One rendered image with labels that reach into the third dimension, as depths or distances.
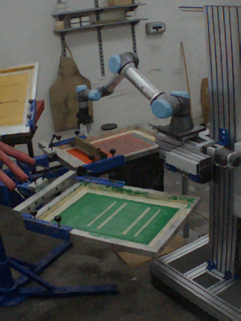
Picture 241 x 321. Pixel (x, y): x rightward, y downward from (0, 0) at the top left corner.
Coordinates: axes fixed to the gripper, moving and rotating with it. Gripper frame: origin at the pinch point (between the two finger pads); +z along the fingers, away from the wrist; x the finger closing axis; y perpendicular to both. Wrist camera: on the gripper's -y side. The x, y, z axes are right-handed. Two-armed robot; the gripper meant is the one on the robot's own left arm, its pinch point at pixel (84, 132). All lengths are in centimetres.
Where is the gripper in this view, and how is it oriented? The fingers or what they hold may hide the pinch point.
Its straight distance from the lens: 331.2
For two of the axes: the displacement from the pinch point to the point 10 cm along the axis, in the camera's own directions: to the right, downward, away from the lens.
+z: 0.8, 9.2, 3.8
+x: 8.6, -2.6, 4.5
